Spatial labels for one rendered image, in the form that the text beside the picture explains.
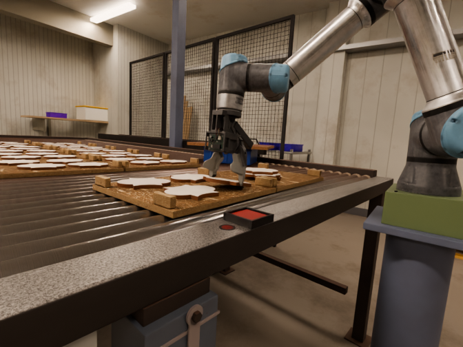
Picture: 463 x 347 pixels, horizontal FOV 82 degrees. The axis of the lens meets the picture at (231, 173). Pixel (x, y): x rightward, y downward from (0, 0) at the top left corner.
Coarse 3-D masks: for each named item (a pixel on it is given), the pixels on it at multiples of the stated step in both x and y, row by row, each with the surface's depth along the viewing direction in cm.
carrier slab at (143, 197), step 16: (112, 192) 67; (128, 192) 66; (144, 192) 67; (224, 192) 73; (240, 192) 74; (256, 192) 76; (272, 192) 83; (160, 208) 55; (176, 208) 55; (192, 208) 57; (208, 208) 60
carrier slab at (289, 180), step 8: (216, 176) 102; (224, 176) 102; (232, 176) 103; (288, 176) 112; (296, 176) 113; (304, 176) 114; (312, 176) 116; (320, 176) 117; (280, 184) 92; (288, 184) 92; (296, 184) 96; (304, 184) 101
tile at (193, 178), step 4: (172, 176) 88; (176, 176) 88; (180, 176) 89; (184, 176) 89; (188, 176) 90; (192, 176) 90; (196, 176) 91; (200, 176) 91; (208, 176) 92; (172, 180) 85; (176, 180) 84; (180, 180) 84; (184, 180) 84; (188, 180) 84; (192, 180) 84; (196, 180) 84; (200, 180) 87; (204, 180) 88
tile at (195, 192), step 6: (180, 186) 72; (186, 186) 73; (192, 186) 73; (198, 186) 74; (204, 186) 74; (168, 192) 64; (174, 192) 64; (180, 192) 65; (186, 192) 65; (192, 192) 65; (198, 192) 66; (204, 192) 66; (210, 192) 67; (216, 192) 67; (180, 198) 62; (186, 198) 63; (192, 198) 63; (198, 198) 63
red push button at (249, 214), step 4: (236, 212) 57; (240, 212) 57; (244, 212) 57; (248, 212) 57; (252, 212) 57; (256, 212) 58; (240, 216) 54; (244, 216) 54; (248, 216) 54; (252, 216) 54; (256, 216) 55; (260, 216) 55
